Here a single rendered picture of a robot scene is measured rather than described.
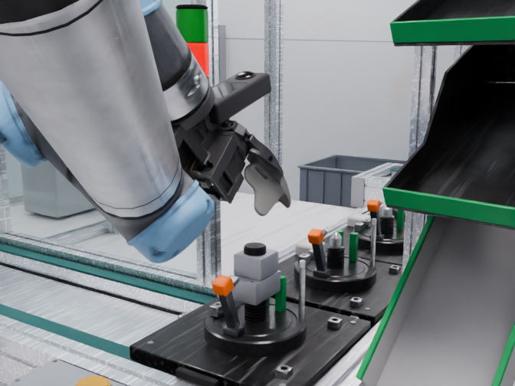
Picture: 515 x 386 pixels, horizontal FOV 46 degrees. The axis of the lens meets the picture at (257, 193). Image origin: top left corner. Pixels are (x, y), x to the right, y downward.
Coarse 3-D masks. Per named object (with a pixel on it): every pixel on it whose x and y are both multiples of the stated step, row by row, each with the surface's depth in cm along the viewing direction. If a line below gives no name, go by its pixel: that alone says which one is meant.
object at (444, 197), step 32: (480, 64) 73; (512, 64) 74; (448, 96) 68; (480, 96) 74; (512, 96) 72; (448, 128) 69; (480, 128) 68; (512, 128) 66; (416, 160) 64; (448, 160) 65; (480, 160) 63; (512, 160) 61; (384, 192) 60; (416, 192) 58; (448, 192) 60; (480, 192) 58; (512, 192) 57; (512, 224) 53
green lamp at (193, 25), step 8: (176, 16) 91; (184, 16) 90; (192, 16) 90; (200, 16) 91; (176, 24) 92; (184, 24) 91; (192, 24) 90; (200, 24) 91; (184, 32) 91; (192, 32) 91; (200, 32) 91; (192, 40) 91; (200, 40) 91
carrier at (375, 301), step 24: (336, 240) 101; (288, 264) 110; (312, 264) 104; (336, 264) 101; (360, 264) 104; (384, 264) 110; (288, 288) 98; (312, 288) 98; (336, 288) 96; (360, 288) 97; (384, 288) 98; (336, 312) 90; (360, 312) 89; (384, 312) 90
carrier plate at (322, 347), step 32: (192, 320) 86; (320, 320) 86; (352, 320) 86; (160, 352) 76; (192, 352) 76; (224, 352) 76; (288, 352) 76; (320, 352) 76; (224, 384) 71; (256, 384) 69; (288, 384) 69
